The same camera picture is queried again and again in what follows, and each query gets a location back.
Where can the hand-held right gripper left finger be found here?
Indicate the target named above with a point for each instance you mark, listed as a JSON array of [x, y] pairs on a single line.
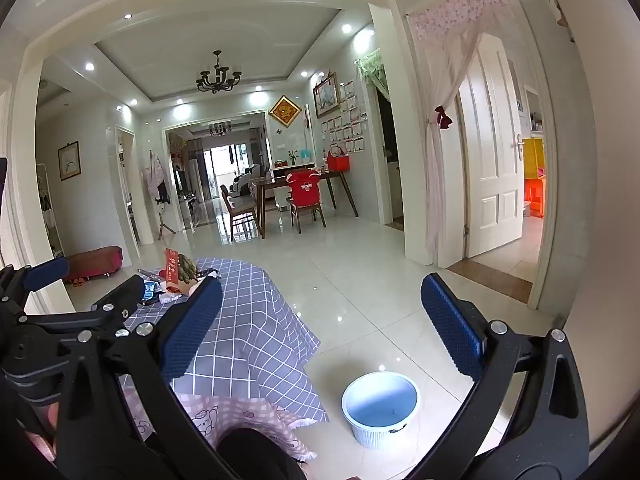
[[192, 330]]

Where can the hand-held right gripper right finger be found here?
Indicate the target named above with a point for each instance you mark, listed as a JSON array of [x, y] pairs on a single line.
[[452, 330]]

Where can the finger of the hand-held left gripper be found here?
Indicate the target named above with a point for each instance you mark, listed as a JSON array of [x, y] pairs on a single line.
[[45, 272], [125, 295]]

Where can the red paper packet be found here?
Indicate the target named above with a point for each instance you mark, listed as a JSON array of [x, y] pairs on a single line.
[[171, 265]]

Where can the white ribbed plastic bin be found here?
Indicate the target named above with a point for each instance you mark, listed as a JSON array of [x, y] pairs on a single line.
[[380, 405]]

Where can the blue wrapper packet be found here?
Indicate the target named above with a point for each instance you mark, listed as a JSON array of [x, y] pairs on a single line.
[[150, 291]]

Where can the orange slippers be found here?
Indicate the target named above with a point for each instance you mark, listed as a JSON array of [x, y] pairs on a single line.
[[77, 281]]

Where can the dark red upholstered bench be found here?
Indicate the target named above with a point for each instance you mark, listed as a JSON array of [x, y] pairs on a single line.
[[95, 260]]

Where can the white metal clothes rack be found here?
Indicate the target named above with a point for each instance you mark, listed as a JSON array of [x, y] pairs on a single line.
[[47, 205]]

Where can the grey checked tablecloth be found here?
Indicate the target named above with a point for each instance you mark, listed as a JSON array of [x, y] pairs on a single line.
[[260, 320]]

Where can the pink cartoon print blanket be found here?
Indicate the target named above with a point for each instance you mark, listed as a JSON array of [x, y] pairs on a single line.
[[225, 415]]

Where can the framed ink painting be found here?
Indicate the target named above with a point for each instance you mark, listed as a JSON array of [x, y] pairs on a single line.
[[69, 160]]

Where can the wooden coat rack with clothes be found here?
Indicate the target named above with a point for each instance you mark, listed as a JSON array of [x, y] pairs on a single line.
[[155, 175]]

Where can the wooden dining chair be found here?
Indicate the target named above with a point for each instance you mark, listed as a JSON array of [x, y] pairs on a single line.
[[310, 215], [240, 207]]

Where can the grey sofa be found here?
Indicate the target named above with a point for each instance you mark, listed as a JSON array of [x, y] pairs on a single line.
[[245, 180]]

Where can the dark wooden dining table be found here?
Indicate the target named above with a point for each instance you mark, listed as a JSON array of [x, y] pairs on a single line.
[[272, 183]]

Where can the white panelled door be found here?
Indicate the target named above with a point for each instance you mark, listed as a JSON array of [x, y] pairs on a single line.
[[492, 160]]

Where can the red chair cover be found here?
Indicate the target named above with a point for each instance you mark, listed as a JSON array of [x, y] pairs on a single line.
[[302, 192]]

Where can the small distant chandelier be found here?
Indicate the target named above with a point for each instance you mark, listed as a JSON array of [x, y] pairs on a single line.
[[220, 130]]

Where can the red basket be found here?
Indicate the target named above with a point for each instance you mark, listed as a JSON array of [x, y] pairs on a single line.
[[338, 162]]

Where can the teal gift bag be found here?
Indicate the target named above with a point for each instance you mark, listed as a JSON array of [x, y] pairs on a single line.
[[306, 155]]

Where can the dark red curtain bow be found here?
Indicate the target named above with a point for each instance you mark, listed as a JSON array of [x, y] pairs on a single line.
[[442, 117]]

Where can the black chandelier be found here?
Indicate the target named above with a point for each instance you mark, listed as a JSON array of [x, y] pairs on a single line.
[[217, 80]]

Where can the framed landscape picture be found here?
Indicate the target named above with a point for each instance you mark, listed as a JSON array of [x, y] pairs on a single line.
[[327, 95]]

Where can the recessed ceiling spotlights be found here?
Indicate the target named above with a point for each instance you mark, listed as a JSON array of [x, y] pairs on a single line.
[[127, 16]]

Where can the green curtain valance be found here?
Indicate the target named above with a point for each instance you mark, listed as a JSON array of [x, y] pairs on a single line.
[[375, 70]]

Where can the pink floral door curtain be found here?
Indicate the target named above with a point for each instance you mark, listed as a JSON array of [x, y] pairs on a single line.
[[465, 5]]

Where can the wall of award certificates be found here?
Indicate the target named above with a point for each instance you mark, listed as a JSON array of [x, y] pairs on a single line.
[[345, 130]]

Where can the red diamond wall decoration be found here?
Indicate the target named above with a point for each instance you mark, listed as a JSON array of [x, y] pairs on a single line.
[[285, 110]]

